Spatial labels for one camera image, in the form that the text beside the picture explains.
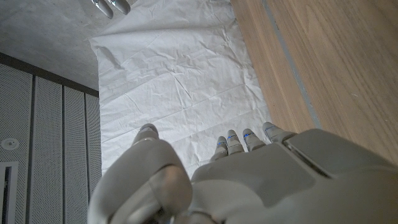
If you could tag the grey tape strip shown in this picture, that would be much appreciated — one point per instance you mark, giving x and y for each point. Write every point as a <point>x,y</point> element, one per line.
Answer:
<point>289,59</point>

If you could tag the round white ceiling fixture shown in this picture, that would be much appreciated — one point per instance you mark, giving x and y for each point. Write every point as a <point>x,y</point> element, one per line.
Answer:
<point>10,144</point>

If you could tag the white backdrop cloth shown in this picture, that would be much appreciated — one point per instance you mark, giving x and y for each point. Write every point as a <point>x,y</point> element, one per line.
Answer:
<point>174,77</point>

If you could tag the rectangular ceiling vent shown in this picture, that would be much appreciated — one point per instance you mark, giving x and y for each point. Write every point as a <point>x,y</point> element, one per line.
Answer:
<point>7,193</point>

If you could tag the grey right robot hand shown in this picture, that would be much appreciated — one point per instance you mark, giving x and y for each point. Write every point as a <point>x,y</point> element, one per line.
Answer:
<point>121,4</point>

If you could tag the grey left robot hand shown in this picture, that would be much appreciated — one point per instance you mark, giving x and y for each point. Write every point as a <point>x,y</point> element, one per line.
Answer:
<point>264,186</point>

